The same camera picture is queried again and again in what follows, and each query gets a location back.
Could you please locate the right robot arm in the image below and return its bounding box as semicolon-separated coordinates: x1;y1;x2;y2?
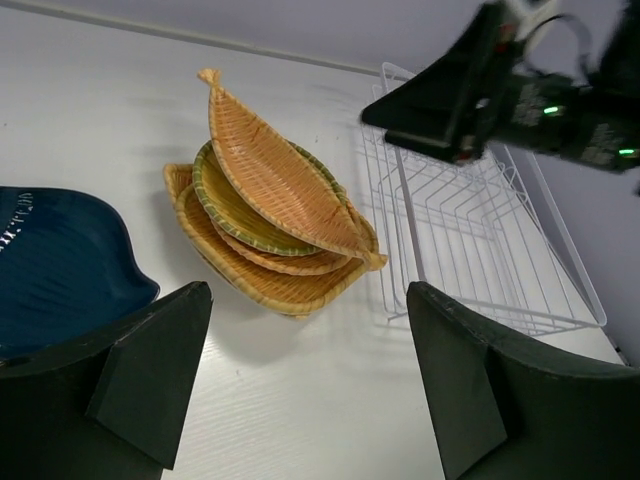
360;1;639;174

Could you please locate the triangular woven basket plate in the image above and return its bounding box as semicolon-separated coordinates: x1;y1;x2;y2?
163;164;368;318

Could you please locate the white wire dish rack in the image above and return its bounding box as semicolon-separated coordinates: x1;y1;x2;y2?
357;62;609;336

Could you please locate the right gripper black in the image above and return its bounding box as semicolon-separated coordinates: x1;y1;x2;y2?
361;1;550;165

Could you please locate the round green-rimmed woven plate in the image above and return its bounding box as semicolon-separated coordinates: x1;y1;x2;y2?
192;141;320;257

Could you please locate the dark blue ceramic plate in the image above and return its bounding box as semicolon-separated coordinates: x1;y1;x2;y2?
1;186;160;359

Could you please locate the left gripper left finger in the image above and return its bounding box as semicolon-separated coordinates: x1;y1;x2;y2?
1;282;213;479

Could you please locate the fish-shaped woven plate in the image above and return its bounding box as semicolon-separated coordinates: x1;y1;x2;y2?
197;68;387;271

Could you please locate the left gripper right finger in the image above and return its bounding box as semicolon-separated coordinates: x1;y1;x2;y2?
406;282;639;479

